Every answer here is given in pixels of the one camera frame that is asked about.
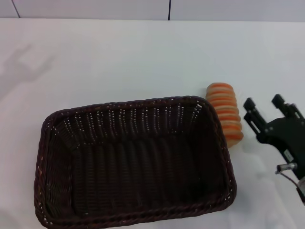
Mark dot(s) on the dark brown woven basket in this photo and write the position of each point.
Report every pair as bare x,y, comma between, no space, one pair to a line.
143,167

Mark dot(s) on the orange striped bread roll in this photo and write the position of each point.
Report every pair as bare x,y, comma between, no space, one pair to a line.
222,102

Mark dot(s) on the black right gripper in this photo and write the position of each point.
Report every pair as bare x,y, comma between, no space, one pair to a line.
288,133

